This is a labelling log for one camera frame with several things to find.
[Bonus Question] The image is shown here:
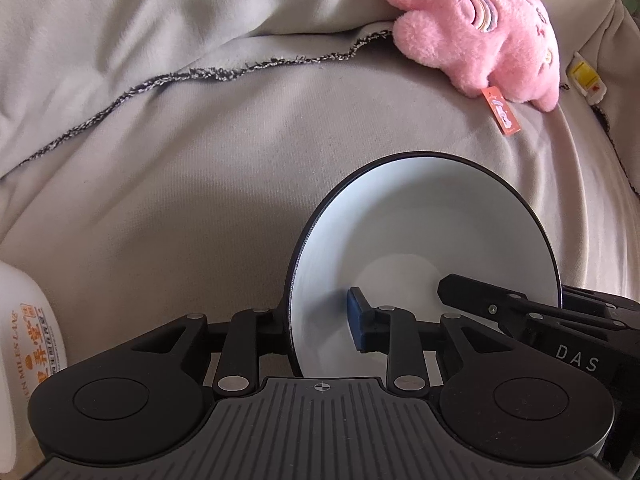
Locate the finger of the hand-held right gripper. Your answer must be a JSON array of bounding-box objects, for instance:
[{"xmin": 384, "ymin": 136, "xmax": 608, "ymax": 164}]
[
  {"xmin": 437, "ymin": 274, "xmax": 563, "ymax": 323},
  {"xmin": 562, "ymin": 285, "xmax": 640, "ymax": 333}
]

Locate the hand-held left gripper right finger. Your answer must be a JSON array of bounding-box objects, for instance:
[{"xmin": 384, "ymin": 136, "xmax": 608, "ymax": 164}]
[{"xmin": 346, "ymin": 286, "xmax": 511, "ymax": 401}]

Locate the white bowl with dark rim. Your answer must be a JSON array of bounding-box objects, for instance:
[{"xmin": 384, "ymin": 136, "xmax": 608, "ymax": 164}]
[{"xmin": 283, "ymin": 151, "xmax": 562, "ymax": 378}]

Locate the small yellow white box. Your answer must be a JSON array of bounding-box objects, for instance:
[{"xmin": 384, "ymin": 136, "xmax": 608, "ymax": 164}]
[{"xmin": 570, "ymin": 51, "xmax": 608, "ymax": 106}]

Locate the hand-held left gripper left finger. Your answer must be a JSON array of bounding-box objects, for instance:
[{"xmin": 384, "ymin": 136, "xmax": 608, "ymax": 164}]
[{"xmin": 132, "ymin": 305, "xmax": 292, "ymax": 401}]

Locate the pink plush toy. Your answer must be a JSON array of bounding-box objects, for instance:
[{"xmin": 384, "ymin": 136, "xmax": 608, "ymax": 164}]
[{"xmin": 382, "ymin": 0, "xmax": 561, "ymax": 138}]

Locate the white deep bowl orange print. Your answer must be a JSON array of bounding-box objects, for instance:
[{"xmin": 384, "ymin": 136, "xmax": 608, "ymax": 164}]
[{"xmin": 0, "ymin": 259, "xmax": 68, "ymax": 463}]

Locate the beige sofa cover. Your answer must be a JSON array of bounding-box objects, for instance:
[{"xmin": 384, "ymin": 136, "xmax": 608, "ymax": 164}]
[{"xmin": 0, "ymin": 0, "xmax": 640, "ymax": 411}]

